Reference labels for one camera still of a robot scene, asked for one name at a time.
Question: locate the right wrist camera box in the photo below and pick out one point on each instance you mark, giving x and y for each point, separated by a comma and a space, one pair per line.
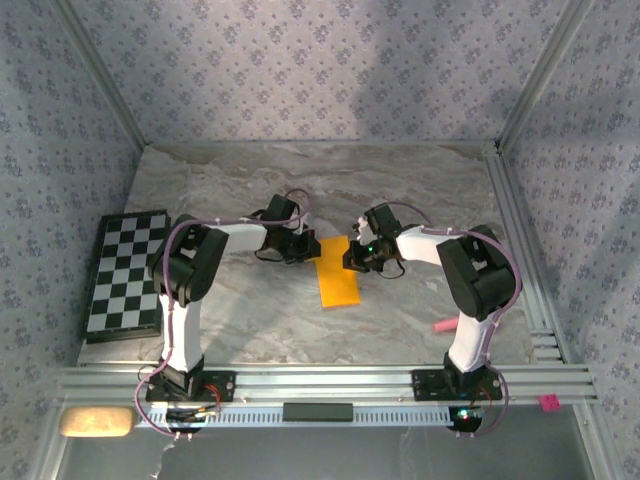
382, 217

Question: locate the tan sponge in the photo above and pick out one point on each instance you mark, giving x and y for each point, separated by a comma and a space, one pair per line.
97, 422

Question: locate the black round controller board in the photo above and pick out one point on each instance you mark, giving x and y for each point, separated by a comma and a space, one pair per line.
185, 416
465, 421

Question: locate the long aluminium rail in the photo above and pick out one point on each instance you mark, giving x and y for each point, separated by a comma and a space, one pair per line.
320, 385

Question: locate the orange paper sheet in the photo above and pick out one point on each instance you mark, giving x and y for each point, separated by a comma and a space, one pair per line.
337, 285

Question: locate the magenta cube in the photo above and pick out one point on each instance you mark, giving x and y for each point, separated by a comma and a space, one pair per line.
550, 402

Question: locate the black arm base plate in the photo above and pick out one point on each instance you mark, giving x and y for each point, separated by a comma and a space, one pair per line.
225, 385
425, 385

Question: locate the black rectangular bar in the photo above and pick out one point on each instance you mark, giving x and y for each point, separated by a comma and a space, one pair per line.
317, 412

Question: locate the pink foam stick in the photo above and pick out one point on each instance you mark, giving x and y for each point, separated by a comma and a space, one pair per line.
445, 326

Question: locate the aluminium frame post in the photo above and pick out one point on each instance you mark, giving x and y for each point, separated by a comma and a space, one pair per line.
106, 75
541, 75

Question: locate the black and white chessboard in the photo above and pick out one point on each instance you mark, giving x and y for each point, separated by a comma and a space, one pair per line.
120, 280

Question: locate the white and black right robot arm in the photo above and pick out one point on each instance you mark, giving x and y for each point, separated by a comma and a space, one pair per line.
475, 280

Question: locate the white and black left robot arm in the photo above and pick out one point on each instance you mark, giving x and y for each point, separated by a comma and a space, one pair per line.
185, 325

